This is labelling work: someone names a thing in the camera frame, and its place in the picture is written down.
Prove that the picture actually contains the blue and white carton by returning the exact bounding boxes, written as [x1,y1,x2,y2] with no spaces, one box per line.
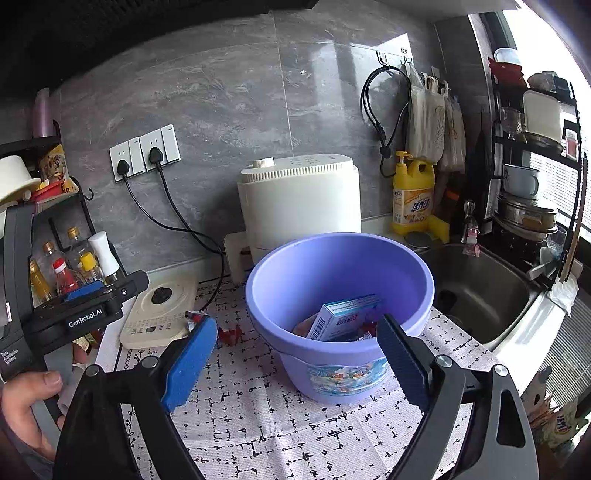
[307,294,384,342]

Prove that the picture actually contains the steel pot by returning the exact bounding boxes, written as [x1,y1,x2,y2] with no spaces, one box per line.
[496,194,559,237]

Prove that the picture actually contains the large white bowl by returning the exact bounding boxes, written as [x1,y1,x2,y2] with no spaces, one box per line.
[0,155,41,204]

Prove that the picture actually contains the white round kitchen appliance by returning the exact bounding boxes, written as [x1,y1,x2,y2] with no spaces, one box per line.
[237,154,362,266]

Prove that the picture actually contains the white curved bottle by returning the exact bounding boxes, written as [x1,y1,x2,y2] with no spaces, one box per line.
[89,231,122,282]

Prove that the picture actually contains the hanging black cable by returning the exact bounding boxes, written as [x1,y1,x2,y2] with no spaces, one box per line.
[361,66,411,178]

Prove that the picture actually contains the yellow cap bottle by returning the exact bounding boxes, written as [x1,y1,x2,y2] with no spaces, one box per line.
[79,251,105,284]

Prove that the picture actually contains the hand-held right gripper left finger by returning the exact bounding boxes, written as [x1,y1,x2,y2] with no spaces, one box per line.
[54,316,219,480]

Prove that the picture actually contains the steel sink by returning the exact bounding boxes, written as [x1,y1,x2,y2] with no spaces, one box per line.
[416,244,543,352]

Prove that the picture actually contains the purple plastic basin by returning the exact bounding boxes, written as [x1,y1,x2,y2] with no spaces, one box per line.
[245,232,435,406]

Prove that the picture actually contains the black dish rack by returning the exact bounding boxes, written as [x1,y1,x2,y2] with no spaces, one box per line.
[488,69,591,287]

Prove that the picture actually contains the yellow oil bottle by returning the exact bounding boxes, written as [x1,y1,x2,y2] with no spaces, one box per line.
[28,261,54,303]

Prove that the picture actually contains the white patterned counter mat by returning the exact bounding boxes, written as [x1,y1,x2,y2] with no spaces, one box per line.
[111,272,502,480]

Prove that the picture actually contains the hanging clear plastic bags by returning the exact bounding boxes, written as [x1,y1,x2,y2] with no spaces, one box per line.
[438,99,467,174]

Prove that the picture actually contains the white wall socket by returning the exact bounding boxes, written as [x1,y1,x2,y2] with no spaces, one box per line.
[139,124,181,172]
[109,137,144,182]

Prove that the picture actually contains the red plastic holder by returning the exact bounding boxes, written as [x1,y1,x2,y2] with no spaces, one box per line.
[488,60,527,88]

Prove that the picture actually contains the white enamel mug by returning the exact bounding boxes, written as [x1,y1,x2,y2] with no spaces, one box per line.
[503,164,541,199]

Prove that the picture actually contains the colourful printed packet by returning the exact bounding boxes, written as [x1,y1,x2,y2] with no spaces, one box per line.
[526,369,578,453]

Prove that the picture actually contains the yellow snack packet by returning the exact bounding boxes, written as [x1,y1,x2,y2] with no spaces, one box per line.
[38,144,75,183]

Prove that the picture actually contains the hanging white printed bag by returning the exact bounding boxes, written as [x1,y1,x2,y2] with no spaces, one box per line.
[410,88,446,164]

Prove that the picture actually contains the small clear pink bottle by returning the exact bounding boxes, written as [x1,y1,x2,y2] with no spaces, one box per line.
[462,199,481,257]

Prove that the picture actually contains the red plastic scrap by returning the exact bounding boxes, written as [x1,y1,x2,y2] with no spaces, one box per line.
[218,324,245,347]

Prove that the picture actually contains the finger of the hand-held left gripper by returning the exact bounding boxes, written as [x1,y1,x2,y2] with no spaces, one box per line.
[65,271,151,308]

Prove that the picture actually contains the black range hood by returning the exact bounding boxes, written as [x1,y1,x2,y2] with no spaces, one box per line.
[0,0,319,88]

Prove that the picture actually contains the person's left hand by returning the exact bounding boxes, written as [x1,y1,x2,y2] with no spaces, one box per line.
[0,345,89,463]

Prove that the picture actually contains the white lidded container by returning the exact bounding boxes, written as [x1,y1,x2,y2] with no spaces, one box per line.
[523,90,565,144]

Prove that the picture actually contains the white induction cooker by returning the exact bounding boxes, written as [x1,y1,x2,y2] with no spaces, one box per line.
[119,274,199,350]

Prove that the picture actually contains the black plug with cable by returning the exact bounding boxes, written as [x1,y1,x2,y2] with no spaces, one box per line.
[147,147,227,324]
[115,158,227,259]

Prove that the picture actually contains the red cap sauce bottle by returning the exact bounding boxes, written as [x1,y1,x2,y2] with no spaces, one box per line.
[52,258,79,296]

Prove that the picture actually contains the red lidded box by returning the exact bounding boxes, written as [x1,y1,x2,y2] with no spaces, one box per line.
[32,180,65,204]

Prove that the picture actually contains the dark bottle orange label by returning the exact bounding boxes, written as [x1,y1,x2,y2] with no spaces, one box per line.
[443,185,462,232]

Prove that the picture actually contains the tall clear gold cap bottle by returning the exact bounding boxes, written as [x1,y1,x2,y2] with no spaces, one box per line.
[67,226,95,268]

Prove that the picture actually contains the white cloth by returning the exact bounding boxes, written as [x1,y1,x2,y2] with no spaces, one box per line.
[547,277,580,317]

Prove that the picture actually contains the wine glass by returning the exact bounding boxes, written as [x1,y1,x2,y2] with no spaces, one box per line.
[501,107,525,139]

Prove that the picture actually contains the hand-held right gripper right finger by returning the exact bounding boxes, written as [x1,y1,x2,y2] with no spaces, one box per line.
[378,314,541,480]

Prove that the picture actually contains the black storage shelf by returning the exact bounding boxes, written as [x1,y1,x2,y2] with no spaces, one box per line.
[0,121,96,298]

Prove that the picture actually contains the yellow sponge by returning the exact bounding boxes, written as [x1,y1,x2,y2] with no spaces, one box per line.
[427,216,450,244]

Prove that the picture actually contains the yellow dish soap bottle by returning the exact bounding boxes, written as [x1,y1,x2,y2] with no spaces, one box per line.
[392,151,436,236]

